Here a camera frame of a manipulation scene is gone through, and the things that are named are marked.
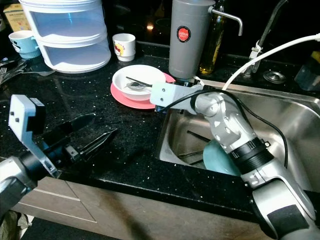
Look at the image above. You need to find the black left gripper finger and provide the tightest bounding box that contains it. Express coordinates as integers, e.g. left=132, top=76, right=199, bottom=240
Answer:
left=52, top=113, right=97, bottom=139
left=77, top=128, right=120, bottom=160

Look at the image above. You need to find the metal spoon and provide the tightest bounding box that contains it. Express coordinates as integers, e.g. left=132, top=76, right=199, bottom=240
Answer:
left=126, top=80, right=153, bottom=92

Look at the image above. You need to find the pink plate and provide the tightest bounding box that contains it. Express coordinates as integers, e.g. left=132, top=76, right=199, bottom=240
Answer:
left=110, top=72, right=176, bottom=110

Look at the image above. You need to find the black chopstick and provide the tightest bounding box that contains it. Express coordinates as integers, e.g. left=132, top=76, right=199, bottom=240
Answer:
left=125, top=76, right=153, bottom=87

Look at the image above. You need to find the metal fork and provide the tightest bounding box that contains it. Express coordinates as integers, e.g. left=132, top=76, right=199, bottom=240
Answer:
left=0, top=59, right=57, bottom=85

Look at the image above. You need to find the white bowl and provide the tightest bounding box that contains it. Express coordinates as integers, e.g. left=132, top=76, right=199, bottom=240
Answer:
left=112, top=64, right=167, bottom=101

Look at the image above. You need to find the white stacked clear container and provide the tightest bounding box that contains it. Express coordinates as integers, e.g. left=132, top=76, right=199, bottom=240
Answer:
left=18, top=0, right=112, bottom=75

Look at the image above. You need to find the stainless steel sink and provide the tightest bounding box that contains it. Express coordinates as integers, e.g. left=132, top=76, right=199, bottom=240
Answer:
left=157, top=79, right=320, bottom=182

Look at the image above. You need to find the white printed cup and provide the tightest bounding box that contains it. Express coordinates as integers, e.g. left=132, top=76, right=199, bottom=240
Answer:
left=112, top=33, right=137, bottom=63

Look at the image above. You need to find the light blue cup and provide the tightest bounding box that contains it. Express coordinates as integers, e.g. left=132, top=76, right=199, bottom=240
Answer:
left=8, top=30, right=42, bottom=60

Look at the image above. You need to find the light blue plate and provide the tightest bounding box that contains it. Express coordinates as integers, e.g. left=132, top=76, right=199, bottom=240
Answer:
left=202, top=138, right=244, bottom=177

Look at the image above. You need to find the yellow box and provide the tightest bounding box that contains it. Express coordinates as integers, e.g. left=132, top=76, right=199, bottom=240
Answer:
left=3, top=3, right=31, bottom=32

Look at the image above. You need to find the grey water filter cylinder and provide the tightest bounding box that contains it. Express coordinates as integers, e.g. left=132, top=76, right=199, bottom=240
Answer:
left=168, top=0, right=244, bottom=80

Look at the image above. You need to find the yellow oil bottle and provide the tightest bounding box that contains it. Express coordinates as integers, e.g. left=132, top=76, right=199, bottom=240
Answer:
left=198, top=0, right=227, bottom=76

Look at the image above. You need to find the round metal drain cap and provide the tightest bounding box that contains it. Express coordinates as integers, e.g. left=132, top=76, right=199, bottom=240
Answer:
left=263, top=69, right=287, bottom=85

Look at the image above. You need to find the metal sink faucet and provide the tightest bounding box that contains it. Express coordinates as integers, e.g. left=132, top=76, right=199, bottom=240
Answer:
left=249, top=0, right=290, bottom=77

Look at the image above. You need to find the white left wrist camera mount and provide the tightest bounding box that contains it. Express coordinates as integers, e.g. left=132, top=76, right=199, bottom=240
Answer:
left=9, top=94, right=62, bottom=179

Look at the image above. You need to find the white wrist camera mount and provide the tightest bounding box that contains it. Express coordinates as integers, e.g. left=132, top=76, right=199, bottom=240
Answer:
left=9, top=94, right=62, bottom=179
left=149, top=81, right=204, bottom=113

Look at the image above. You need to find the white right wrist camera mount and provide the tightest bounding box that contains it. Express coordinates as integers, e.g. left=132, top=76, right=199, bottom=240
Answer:
left=149, top=81, right=204, bottom=113

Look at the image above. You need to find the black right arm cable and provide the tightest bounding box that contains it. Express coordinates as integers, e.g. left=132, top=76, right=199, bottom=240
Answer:
left=159, top=89, right=289, bottom=169

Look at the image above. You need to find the black wire sink rack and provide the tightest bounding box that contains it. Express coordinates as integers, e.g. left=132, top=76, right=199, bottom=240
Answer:
left=177, top=130, right=208, bottom=163

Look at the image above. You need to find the white faucet hose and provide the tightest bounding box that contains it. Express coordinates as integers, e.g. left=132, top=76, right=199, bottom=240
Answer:
left=222, top=33, right=320, bottom=91

